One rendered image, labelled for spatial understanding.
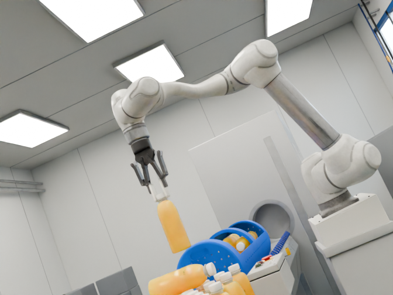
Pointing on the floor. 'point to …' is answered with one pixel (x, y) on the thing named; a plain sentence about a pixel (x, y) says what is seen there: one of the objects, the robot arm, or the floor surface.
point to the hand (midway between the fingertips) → (159, 191)
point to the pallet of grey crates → (113, 285)
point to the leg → (305, 284)
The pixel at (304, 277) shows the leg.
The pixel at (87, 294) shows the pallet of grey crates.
